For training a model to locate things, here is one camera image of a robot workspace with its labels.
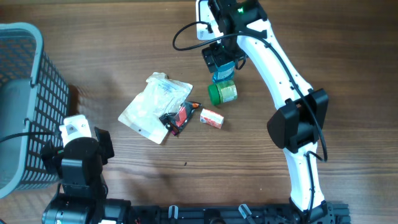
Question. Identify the dark red snack packet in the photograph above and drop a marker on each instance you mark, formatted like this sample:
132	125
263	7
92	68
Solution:
176	122

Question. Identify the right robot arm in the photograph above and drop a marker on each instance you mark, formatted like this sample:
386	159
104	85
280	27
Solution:
236	31

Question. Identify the white snack pouch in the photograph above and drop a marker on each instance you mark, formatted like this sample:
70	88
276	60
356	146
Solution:
161	95

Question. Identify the red Kleenex tissue pack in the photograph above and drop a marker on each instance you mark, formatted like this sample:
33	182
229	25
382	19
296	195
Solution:
210	117

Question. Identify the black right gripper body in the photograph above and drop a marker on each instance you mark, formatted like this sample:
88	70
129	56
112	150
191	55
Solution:
223	52

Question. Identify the teal Listerine mouthwash bottle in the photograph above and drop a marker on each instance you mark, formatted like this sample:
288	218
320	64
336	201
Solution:
224	72

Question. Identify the green lidded jar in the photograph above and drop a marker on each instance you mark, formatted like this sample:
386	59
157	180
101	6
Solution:
222	92

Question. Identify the grey plastic mesh basket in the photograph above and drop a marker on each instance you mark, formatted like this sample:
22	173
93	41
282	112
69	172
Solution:
35	99

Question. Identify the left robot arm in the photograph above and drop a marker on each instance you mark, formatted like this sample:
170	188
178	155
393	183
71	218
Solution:
81	195

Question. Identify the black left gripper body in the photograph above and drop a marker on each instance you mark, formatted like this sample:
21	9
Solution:
106	149

